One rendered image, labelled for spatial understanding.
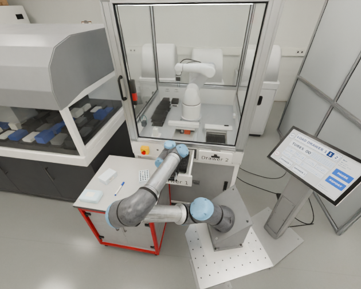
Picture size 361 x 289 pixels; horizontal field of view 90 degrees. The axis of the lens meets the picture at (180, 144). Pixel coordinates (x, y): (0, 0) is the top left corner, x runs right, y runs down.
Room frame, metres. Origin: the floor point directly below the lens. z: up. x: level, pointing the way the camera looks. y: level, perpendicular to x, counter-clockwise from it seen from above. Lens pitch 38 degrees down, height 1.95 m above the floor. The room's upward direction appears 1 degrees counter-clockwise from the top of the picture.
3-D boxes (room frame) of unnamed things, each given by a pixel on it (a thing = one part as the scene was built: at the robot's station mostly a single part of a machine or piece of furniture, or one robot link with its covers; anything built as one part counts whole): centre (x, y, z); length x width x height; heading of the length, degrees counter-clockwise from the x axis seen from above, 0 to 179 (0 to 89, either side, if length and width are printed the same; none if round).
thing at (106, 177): (1.05, 0.62, 0.79); 0.13 x 0.09 x 0.05; 150
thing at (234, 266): (0.55, -0.26, 0.70); 0.45 x 0.44 x 0.12; 14
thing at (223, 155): (1.19, -0.31, 0.87); 0.29 x 0.02 x 0.11; 80
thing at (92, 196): (0.86, 0.70, 0.78); 0.15 x 0.10 x 0.04; 81
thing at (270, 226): (0.91, -0.92, 0.51); 0.50 x 0.45 x 1.02; 118
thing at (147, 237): (1.02, 0.46, 0.38); 0.62 x 0.58 x 0.76; 80
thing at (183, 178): (0.94, 0.06, 0.87); 0.29 x 0.02 x 0.11; 80
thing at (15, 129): (1.89, 1.63, 1.13); 1.78 x 1.14 x 0.45; 80
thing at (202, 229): (0.57, -0.25, 0.38); 0.30 x 0.30 x 0.76; 14
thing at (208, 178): (1.71, -0.13, 0.40); 1.03 x 0.95 x 0.80; 80
